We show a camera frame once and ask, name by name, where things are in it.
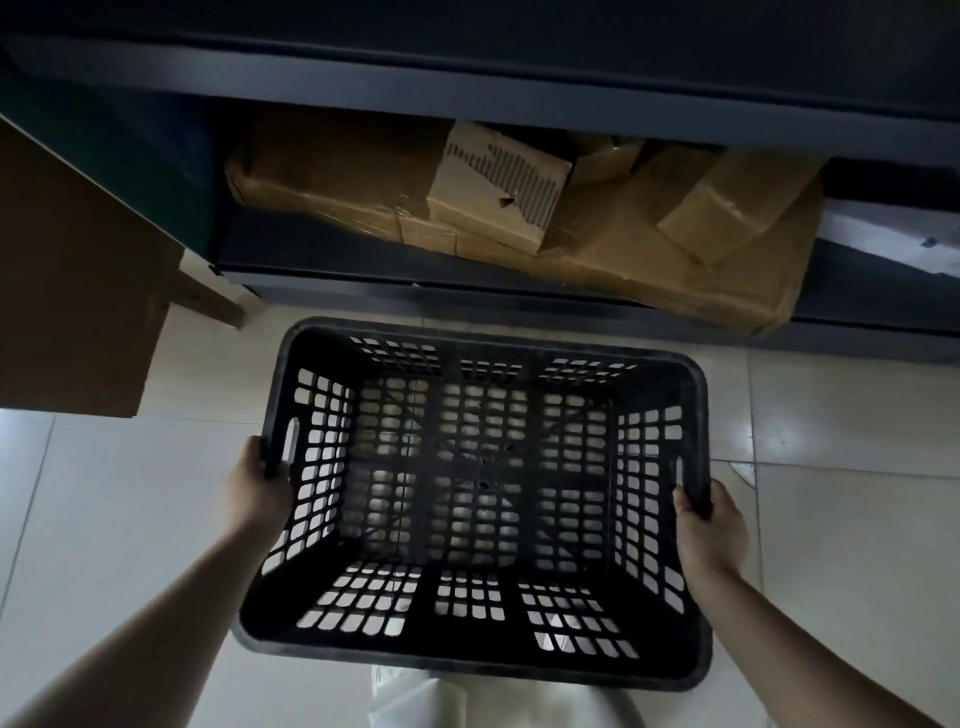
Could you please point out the small perforated cardboard box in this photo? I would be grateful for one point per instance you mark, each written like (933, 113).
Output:
(499, 187)

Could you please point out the person's left thumb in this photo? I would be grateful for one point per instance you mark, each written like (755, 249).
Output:
(276, 474)

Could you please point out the black plastic lattice basket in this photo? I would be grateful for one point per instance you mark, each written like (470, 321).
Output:
(480, 495)

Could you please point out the person's left forearm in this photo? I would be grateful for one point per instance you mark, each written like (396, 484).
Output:
(120, 637)

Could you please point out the large flattened cardboard box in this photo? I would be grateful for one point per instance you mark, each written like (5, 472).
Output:
(675, 255)

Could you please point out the dark metal shelf unit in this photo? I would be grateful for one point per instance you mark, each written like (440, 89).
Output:
(525, 112)

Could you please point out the person's left hand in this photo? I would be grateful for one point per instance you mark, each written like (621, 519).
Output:
(255, 495)

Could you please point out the person's right hand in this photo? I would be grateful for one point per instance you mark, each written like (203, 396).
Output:
(712, 536)

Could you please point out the folded cardboard box piece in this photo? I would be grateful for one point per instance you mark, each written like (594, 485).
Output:
(739, 199)

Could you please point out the person's right forearm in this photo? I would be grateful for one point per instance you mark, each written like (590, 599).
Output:
(802, 652)

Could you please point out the person's right thumb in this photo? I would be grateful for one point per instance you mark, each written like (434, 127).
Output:
(691, 504)

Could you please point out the person's white trousers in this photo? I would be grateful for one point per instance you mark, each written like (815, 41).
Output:
(487, 701)

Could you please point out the small cardboard box flap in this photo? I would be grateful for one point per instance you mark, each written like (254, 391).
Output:
(604, 161)

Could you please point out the brown cardboard panel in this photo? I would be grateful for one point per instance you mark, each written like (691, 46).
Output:
(75, 285)

